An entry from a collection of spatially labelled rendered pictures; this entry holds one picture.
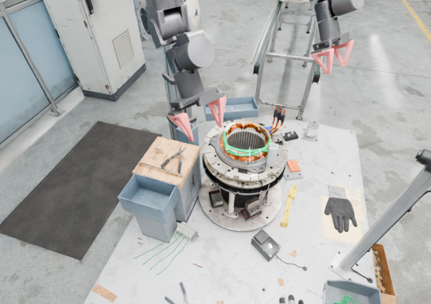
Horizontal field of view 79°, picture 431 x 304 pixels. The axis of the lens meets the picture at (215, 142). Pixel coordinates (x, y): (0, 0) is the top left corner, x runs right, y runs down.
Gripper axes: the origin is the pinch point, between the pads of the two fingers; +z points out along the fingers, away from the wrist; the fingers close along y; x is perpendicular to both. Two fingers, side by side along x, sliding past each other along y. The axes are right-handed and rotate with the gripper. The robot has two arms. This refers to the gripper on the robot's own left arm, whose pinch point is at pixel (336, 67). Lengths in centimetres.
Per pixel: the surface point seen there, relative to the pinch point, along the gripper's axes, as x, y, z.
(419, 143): 61, 195, 123
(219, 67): 261, 130, -3
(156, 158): 43, -53, 13
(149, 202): 39, -63, 25
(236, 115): 46.7, -9.8, 12.5
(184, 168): 34, -47, 18
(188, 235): 38, -55, 46
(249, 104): 51, 2, 11
